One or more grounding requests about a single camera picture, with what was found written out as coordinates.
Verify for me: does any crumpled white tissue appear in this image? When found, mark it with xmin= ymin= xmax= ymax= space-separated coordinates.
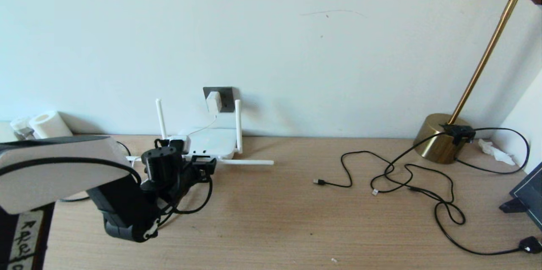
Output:
xmin=478 ymin=138 xmax=515 ymax=165

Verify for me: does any brass desk lamp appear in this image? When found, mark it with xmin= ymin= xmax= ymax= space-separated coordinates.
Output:
xmin=414 ymin=0 xmax=542 ymax=164

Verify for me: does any black cable with white connector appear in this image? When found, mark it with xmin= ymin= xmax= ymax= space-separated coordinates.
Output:
xmin=371 ymin=164 xmax=456 ymax=203

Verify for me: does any grey wall socket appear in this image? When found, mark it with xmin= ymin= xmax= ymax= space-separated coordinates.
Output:
xmin=203 ymin=87 xmax=235 ymax=113

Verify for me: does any black lamp power cord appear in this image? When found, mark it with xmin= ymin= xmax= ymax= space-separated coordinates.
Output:
xmin=383 ymin=124 xmax=542 ymax=256

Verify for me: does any thin white adapter cable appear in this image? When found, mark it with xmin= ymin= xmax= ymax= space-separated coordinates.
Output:
xmin=135 ymin=114 xmax=218 ymax=184

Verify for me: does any white paper roll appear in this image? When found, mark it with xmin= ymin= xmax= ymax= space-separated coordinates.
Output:
xmin=29 ymin=110 xmax=72 ymax=139

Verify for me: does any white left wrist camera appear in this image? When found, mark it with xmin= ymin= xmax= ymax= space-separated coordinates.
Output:
xmin=167 ymin=135 xmax=191 ymax=155

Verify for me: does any white power adapter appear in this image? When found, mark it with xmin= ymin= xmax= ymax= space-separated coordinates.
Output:
xmin=206 ymin=91 xmax=223 ymax=114

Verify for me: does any black network cable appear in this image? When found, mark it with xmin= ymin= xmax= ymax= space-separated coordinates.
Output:
xmin=59 ymin=141 xmax=132 ymax=202

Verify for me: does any black clip stand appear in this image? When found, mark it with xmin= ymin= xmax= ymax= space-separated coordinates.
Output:
xmin=498 ymin=197 xmax=530 ymax=213

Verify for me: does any white router with antennas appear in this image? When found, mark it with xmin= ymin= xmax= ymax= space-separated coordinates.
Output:
xmin=126 ymin=99 xmax=275 ymax=166

